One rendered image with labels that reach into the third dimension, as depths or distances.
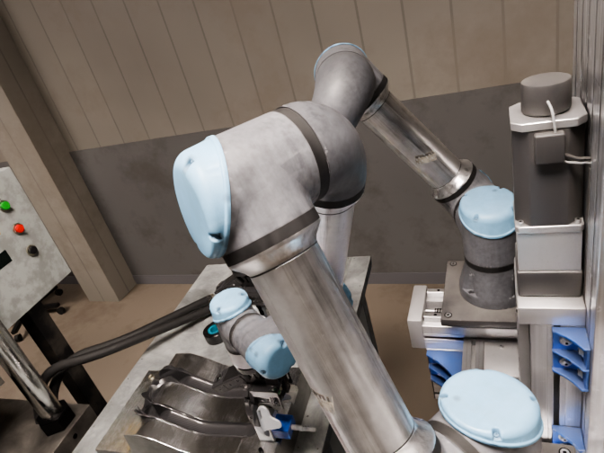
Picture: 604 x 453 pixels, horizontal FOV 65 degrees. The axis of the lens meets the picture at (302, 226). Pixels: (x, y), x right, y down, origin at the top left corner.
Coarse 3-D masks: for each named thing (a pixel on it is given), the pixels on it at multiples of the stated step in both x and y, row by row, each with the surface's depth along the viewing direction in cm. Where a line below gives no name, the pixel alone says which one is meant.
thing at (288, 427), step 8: (272, 408) 106; (272, 416) 104; (280, 416) 105; (288, 416) 105; (288, 424) 103; (296, 424) 104; (272, 432) 103; (280, 432) 102; (288, 432) 102; (264, 440) 105; (272, 440) 104
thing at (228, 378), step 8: (232, 368) 100; (216, 376) 102; (224, 376) 100; (232, 376) 97; (240, 376) 95; (248, 376) 95; (216, 384) 100; (224, 384) 98; (232, 384) 98; (240, 384) 97; (224, 392) 100
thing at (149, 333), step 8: (192, 312) 162; (200, 312) 162; (208, 312) 164; (176, 320) 158; (184, 320) 159; (192, 320) 161; (152, 328) 154; (160, 328) 154; (168, 328) 156; (136, 336) 150; (144, 336) 151; (152, 336) 153; (120, 344) 147; (128, 344) 148
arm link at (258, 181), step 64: (256, 128) 49; (192, 192) 46; (256, 192) 47; (320, 192) 53; (256, 256) 47; (320, 256) 51; (320, 320) 49; (320, 384) 50; (384, 384) 51; (384, 448) 50; (448, 448) 54
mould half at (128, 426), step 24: (192, 360) 128; (144, 384) 136; (168, 384) 122; (192, 408) 117; (216, 408) 118; (240, 408) 116; (288, 408) 111; (120, 432) 122; (144, 432) 110; (168, 432) 111; (192, 432) 112
